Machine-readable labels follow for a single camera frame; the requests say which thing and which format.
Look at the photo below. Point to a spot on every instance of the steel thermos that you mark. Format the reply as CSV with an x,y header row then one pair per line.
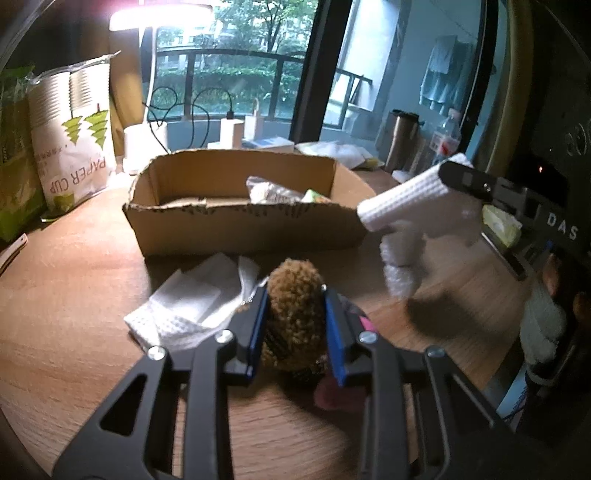
x,y
400,143

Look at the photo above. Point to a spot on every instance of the white folded cloth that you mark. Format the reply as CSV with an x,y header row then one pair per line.
x,y
332,152

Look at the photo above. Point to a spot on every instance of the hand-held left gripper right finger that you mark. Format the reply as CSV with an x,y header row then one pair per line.
x,y
334,341

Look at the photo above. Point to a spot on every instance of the brown curtain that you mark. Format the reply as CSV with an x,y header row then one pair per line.
x,y
127,83

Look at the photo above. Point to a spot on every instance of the white desk lamp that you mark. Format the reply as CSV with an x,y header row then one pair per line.
x,y
145,147

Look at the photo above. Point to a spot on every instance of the dark appliance with red light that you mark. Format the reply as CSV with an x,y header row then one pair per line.
x,y
554,157

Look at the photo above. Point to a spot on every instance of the balcony railing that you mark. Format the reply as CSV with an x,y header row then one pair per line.
x,y
258,57

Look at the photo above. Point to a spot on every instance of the white power strip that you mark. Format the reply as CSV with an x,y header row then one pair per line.
x,y
272,144

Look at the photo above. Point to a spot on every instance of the white waffle cloth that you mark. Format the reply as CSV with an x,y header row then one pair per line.
x,y
184,300
406,198

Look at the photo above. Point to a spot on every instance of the clear water bottle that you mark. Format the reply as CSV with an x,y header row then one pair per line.
x,y
447,138

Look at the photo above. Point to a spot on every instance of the paper cup package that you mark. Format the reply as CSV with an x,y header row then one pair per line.
x,y
74,138

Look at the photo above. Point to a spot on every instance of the hanging light blue towel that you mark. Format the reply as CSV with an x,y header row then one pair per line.
x,y
438,78

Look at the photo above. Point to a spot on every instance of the yellow green tissue packet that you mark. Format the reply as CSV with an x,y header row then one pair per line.
x,y
501,224

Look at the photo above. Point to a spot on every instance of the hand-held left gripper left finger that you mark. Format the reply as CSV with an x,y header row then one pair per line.
x,y
258,332

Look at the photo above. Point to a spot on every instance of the black window frame post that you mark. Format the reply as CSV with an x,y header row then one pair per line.
x,y
318,69

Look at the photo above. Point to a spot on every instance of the pink plush toy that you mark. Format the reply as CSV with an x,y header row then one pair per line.
x,y
337,394

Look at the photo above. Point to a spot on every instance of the cardboard box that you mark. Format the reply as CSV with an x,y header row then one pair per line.
x,y
231,226

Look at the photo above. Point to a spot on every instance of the brown plush toy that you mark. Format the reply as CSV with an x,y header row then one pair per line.
x,y
293,314

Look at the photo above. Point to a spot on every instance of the green plastic package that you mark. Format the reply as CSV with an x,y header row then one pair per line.
x,y
16,161

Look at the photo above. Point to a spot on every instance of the person's right hand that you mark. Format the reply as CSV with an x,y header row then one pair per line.
x,y
554,274

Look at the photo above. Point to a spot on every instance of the clear plastic bag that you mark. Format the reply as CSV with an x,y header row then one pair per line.
x,y
272,190

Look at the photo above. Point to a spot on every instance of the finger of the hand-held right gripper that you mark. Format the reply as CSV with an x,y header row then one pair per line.
x,y
466,179

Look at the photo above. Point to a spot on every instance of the white charger adapter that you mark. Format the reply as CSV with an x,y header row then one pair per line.
x,y
253,124
231,133

